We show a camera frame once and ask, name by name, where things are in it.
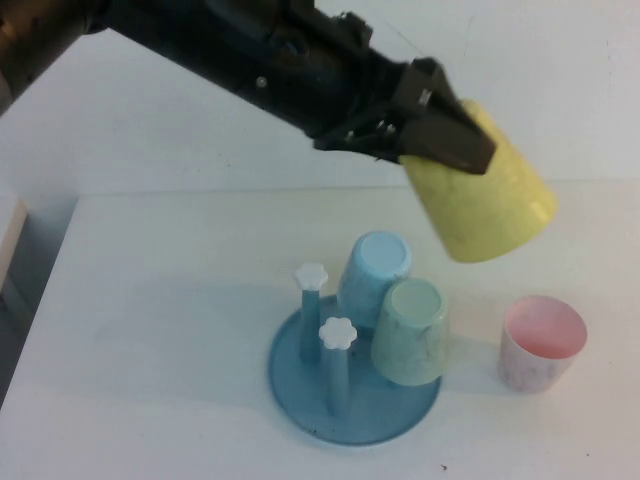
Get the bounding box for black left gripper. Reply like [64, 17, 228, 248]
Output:
[269, 44, 497, 177]

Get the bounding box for yellow plastic cup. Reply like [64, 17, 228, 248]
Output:
[402, 98, 559, 265]

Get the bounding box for light blue plastic cup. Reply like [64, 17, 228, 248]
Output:
[337, 230, 414, 331]

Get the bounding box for pale green plastic cup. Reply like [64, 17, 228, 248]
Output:
[370, 278, 450, 389]

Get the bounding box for pink plastic cup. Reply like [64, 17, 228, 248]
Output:
[498, 295, 588, 395]

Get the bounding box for blue cup stand white caps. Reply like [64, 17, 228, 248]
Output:
[268, 262, 444, 449]

